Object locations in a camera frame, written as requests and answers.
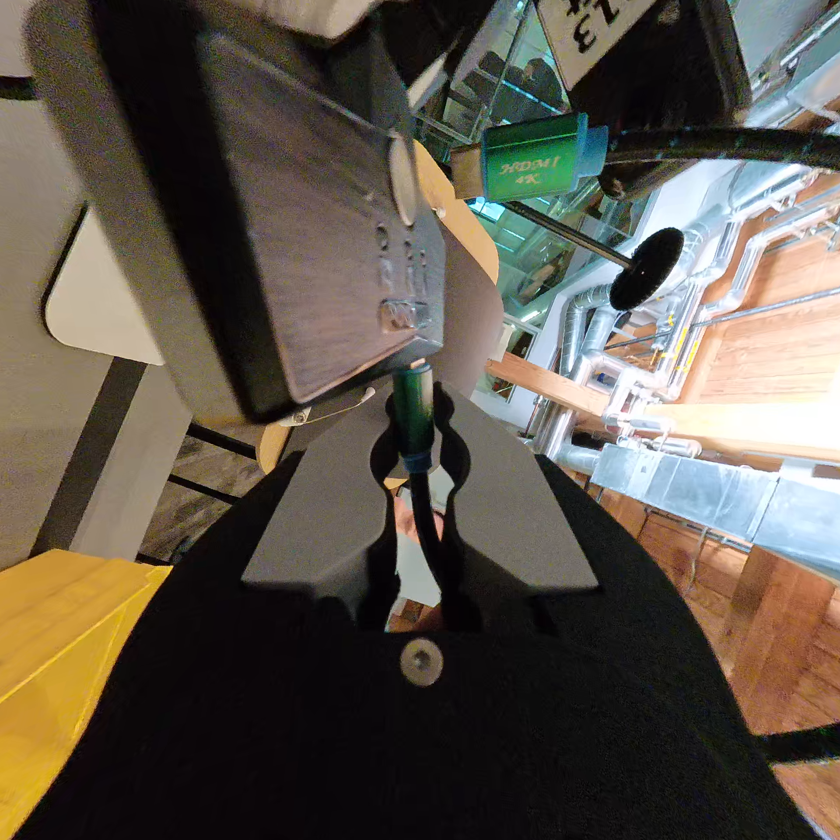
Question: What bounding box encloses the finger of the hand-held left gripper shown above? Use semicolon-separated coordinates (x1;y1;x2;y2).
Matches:
250;0;382;38

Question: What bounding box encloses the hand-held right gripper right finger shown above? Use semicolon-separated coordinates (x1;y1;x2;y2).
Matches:
434;388;601;618

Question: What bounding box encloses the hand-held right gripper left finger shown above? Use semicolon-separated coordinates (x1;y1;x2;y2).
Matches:
241;394;401;618

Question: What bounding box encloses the black braided hdmi cable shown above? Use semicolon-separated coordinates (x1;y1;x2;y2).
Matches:
392;365;454;618
451;112;840;200

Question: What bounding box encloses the black hdmi switch box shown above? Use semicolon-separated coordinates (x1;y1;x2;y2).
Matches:
24;0;450;424

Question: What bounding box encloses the yellow plastic bin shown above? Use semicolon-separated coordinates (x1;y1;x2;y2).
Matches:
0;549;172;834

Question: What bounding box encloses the wooden top desk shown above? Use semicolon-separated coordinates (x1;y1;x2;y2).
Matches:
486;352;618;418

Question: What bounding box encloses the black board with wooden edge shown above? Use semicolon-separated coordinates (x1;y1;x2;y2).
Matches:
256;138;506;473

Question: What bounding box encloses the black stand pole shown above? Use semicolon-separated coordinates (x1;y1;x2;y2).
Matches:
499;197;686;313

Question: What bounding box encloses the white stand base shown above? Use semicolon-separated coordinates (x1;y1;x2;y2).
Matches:
42;204;172;366

